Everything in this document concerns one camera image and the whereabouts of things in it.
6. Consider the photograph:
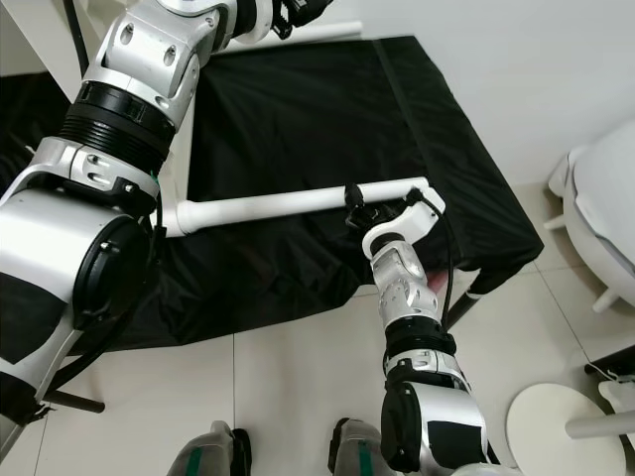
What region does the white plastic table leg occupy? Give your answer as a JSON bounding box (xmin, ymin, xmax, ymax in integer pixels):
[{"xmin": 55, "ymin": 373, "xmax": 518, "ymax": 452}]
[
  {"xmin": 283, "ymin": 20, "xmax": 363, "ymax": 43},
  {"xmin": 164, "ymin": 177, "xmax": 433, "ymax": 239}
]

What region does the black table cloth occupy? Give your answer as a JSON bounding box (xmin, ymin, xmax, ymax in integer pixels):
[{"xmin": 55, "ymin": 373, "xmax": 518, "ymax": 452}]
[{"xmin": 0, "ymin": 35, "xmax": 547, "ymax": 353}]

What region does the grey metal table leg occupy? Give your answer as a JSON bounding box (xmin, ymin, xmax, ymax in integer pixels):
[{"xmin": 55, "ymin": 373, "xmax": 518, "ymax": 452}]
[{"xmin": 442, "ymin": 263, "xmax": 487, "ymax": 333}]

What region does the white plastic floor object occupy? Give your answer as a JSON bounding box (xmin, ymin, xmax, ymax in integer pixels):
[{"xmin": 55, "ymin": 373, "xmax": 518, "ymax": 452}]
[{"xmin": 546, "ymin": 119, "xmax": 635, "ymax": 313}]

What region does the grey left robot foot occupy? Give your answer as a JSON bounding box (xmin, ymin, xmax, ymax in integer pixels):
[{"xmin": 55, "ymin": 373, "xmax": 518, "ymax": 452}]
[{"xmin": 167, "ymin": 421, "xmax": 252, "ymax": 476}]

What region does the white round floor stand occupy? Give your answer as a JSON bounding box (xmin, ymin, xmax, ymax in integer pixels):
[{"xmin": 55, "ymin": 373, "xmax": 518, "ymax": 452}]
[{"xmin": 506, "ymin": 382, "xmax": 635, "ymax": 476}]

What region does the black metal table leg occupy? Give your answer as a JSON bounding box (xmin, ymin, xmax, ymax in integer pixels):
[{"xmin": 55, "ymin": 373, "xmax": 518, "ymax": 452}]
[{"xmin": 50, "ymin": 392, "xmax": 105, "ymax": 413}]

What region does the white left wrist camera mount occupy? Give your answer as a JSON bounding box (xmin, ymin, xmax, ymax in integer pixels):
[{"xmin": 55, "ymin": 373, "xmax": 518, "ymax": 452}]
[{"xmin": 251, "ymin": 0, "xmax": 284, "ymax": 41}]

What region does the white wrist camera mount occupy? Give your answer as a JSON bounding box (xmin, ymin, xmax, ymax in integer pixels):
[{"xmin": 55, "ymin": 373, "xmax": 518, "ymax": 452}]
[
  {"xmin": 362, "ymin": 188, "xmax": 445, "ymax": 254},
  {"xmin": 251, "ymin": 0, "xmax": 284, "ymax": 41}
]

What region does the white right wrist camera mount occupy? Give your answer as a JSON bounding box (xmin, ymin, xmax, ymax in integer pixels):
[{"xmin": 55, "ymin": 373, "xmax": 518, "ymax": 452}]
[{"xmin": 362, "ymin": 188, "xmax": 445, "ymax": 254}]

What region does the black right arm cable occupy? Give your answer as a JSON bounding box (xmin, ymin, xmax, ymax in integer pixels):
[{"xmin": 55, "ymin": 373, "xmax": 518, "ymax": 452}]
[{"xmin": 407, "ymin": 193, "xmax": 457, "ymax": 328}]

